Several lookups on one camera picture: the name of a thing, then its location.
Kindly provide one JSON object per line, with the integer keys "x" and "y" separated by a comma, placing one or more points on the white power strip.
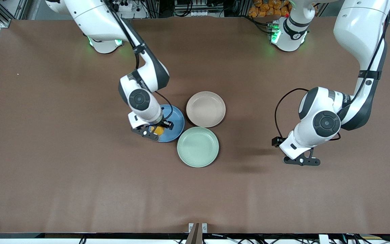
{"x": 126, "y": 7}

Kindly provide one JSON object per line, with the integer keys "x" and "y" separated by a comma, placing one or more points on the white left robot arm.
{"x": 361, "y": 27}

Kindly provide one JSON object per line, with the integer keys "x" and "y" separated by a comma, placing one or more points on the white connector strip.
{"x": 201, "y": 13}

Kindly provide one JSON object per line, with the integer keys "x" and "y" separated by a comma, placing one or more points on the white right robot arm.
{"x": 93, "y": 17}

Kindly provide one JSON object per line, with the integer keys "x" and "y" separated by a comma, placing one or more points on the light green plate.
{"x": 198, "y": 147}

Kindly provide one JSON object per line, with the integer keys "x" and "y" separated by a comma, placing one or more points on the camera mounting post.
{"x": 195, "y": 235}

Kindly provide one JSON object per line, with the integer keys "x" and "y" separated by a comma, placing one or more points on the beige plate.
{"x": 206, "y": 109}

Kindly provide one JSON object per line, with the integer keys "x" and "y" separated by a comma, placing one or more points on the orange snack packets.
{"x": 266, "y": 10}

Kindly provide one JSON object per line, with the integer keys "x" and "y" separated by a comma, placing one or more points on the yellow lemon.
{"x": 158, "y": 130}

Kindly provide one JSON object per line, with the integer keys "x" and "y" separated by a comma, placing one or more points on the blue plate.
{"x": 176, "y": 125}

